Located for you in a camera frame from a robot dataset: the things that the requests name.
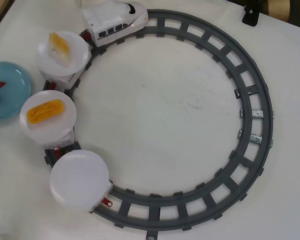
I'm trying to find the blue round dish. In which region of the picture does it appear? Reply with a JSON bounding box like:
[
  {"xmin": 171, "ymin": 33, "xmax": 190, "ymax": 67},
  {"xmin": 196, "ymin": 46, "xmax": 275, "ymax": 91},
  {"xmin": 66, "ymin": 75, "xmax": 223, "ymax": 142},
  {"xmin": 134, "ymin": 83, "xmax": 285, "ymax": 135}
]
[{"xmin": 0, "ymin": 60, "xmax": 33, "ymax": 121}]

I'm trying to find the yellow rolled egg toy sushi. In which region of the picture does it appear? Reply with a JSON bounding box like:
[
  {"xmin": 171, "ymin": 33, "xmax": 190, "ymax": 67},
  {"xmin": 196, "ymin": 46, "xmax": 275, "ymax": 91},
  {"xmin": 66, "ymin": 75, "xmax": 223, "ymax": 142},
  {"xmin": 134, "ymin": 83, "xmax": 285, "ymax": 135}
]
[{"xmin": 26, "ymin": 98, "xmax": 66, "ymax": 125}]

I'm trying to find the pale orange toy sushi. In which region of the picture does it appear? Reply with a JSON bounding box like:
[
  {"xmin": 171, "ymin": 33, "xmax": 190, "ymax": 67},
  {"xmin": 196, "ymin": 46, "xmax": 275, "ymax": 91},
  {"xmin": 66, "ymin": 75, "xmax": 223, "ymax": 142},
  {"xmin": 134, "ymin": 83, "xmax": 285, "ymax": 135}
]
[{"xmin": 47, "ymin": 31, "xmax": 72, "ymax": 68}]

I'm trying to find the white Shinkansen toy locomotive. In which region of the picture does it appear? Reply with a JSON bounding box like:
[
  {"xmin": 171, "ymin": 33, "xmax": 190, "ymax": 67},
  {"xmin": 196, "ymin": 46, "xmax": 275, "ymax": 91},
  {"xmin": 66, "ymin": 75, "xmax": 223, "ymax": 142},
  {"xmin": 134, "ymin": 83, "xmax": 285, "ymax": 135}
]
[{"xmin": 81, "ymin": 0, "xmax": 149, "ymax": 48}]

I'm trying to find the white round plate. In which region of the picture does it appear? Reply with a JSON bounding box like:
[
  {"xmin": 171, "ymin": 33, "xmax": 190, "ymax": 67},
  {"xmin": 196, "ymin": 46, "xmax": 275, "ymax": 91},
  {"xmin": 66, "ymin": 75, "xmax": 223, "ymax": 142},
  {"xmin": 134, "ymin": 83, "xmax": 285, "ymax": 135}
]
[
  {"xmin": 37, "ymin": 31, "xmax": 89, "ymax": 76},
  {"xmin": 19, "ymin": 90, "xmax": 78, "ymax": 145},
  {"xmin": 49, "ymin": 149, "xmax": 110, "ymax": 211}
]

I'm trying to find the black table clamp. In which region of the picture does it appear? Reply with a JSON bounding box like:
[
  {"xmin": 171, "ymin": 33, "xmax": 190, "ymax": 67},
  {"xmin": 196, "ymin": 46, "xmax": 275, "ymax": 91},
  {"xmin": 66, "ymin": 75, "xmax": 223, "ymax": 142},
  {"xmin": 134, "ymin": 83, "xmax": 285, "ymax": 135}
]
[{"xmin": 241, "ymin": 4, "xmax": 261, "ymax": 27}]

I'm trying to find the gray circular toy train track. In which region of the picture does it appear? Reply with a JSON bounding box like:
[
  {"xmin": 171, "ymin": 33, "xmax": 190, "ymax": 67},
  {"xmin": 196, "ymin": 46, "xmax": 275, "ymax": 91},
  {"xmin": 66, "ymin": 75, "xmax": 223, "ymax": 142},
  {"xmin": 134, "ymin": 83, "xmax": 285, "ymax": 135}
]
[{"xmin": 42, "ymin": 9, "xmax": 275, "ymax": 240}]

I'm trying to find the brown cardboard roll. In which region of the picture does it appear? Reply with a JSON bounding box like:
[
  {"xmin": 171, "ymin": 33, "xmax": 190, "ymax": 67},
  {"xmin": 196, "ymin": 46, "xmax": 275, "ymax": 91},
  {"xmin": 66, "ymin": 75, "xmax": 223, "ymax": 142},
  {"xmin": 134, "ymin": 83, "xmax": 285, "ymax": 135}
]
[{"xmin": 264, "ymin": 0, "xmax": 292, "ymax": 22}]

